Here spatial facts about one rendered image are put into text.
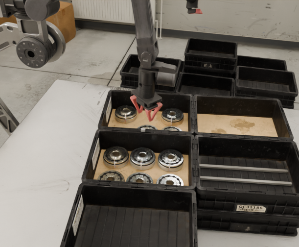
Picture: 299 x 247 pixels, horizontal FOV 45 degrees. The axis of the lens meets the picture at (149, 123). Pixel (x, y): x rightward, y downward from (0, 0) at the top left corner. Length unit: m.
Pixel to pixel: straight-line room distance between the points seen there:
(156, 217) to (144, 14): 0.68
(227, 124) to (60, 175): 0.79
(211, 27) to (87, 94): 2.60
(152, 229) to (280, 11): 3.50
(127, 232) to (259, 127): 0.82
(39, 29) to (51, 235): 0.83
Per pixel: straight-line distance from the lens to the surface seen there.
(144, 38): 1.18
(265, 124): 1.78
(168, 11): 4.47
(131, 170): 1.46
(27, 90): 3.63
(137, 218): 1.30
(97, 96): 2.13
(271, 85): 2.79
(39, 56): 1.65
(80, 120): 1.95
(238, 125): 1.74
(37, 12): 1.27
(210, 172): 1.48
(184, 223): 1.30
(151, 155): 1.47
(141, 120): 1.71
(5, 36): 1.85
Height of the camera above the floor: 1.86
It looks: 37 degrees down
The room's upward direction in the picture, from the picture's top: 1 degrees clockwise
